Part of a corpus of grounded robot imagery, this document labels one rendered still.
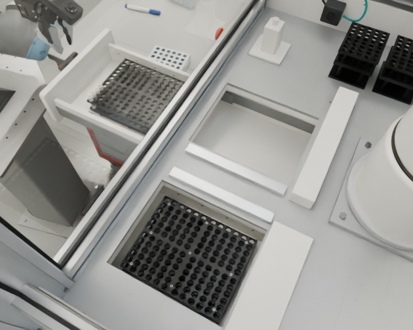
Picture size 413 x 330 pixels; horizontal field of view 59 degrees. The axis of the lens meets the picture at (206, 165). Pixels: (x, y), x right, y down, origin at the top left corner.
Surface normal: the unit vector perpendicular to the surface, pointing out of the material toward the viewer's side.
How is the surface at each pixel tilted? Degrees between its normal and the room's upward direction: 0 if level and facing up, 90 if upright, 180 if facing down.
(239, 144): 0
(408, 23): 90
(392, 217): 90
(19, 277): 90
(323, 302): 0
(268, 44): 90
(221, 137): 0
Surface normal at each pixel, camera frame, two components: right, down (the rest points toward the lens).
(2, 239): 0.88, 0.40
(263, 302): 0.01, -0.51
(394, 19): -0.47, 0.76
